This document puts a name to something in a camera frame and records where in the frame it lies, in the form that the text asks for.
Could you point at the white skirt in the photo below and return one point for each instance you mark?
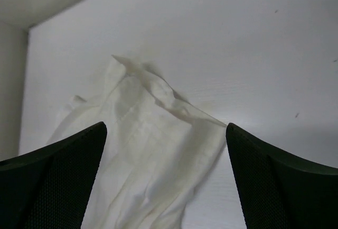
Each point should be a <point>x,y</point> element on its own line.
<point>158,149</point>

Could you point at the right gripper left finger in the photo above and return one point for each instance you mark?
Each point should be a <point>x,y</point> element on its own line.
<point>50,187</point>

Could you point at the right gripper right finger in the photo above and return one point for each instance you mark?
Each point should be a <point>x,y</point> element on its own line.
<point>278,189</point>

